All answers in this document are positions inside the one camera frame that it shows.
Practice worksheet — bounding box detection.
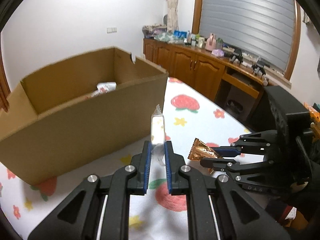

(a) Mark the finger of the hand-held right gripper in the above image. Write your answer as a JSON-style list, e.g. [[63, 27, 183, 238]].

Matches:
[[200, 158, 270, 180], [211, 130, 278, 157]]

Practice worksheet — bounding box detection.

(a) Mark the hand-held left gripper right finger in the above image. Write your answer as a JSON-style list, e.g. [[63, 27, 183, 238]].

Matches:
[[164, 141, 290, 240]]

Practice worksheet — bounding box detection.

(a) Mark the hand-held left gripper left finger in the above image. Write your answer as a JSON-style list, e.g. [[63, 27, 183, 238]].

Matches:
[[27, 140, 153, 240]]

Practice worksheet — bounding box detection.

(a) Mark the gold snack bar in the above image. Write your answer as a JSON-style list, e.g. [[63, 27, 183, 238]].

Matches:
[[188, 138, 224, 174]]

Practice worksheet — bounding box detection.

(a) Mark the white yellow snack packet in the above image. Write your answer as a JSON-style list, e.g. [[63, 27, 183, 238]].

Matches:
[[150, 104, 166, 167]]

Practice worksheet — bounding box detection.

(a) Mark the brown cardboard box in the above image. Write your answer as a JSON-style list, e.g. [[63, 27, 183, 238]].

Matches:
[[0, 46, 168, 185]]

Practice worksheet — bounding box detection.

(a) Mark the white red-print snack packet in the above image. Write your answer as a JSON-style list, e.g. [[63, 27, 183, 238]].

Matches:
[[90, 82, 117, 98]]

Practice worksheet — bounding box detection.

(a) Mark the white floral blanket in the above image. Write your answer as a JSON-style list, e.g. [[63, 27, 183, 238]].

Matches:
[[0, 77, 253, 240]]

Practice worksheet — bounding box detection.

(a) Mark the orange patterned object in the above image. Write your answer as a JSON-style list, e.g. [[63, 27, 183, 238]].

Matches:
[[304, 102, 320, 123]]

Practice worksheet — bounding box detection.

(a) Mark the black toy figure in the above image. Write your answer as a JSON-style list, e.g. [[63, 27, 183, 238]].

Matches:
[[230, 50, 244, 64], [252, 61, 267, 77]]

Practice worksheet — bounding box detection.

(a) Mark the wooden cabinet desk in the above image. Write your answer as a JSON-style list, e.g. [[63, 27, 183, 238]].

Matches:
[[143, 38, 292, 128]]

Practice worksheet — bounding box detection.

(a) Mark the pink bottle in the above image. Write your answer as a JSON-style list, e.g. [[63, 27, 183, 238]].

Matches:
[[206, 33, 217, 52]]

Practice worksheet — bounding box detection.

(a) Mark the row of small bottles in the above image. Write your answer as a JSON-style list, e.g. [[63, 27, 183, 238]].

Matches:
[[186, 31, 207, 47]]

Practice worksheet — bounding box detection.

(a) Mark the grey window blind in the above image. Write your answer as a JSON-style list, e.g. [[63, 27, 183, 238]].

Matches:
[[199, 0, 294, 72]]

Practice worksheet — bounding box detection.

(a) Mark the pile of magazines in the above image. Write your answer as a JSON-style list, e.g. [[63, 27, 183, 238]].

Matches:
[[142, 24, 167, 39]]

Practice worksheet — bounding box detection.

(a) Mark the beige curtain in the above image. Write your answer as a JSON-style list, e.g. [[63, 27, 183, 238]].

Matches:
[[166, 0, 179, 32]]

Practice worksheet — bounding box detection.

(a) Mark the wooden slatted wardrobe door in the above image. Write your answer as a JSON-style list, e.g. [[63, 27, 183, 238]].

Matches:
[[0, 52, 12, 113]]

